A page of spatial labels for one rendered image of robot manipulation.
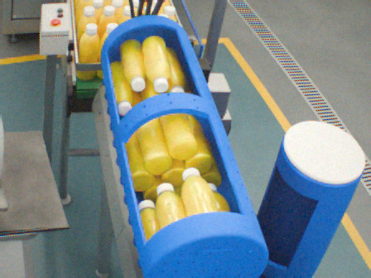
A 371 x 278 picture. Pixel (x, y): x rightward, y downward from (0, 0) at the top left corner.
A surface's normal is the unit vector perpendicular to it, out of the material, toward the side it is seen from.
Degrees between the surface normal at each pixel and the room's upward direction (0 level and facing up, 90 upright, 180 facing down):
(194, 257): 90
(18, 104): 0
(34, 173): 4
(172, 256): 90
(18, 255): 90
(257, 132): 0
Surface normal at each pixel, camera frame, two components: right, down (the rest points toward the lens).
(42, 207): 0.23, -0.75
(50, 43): 0.21, 0.66
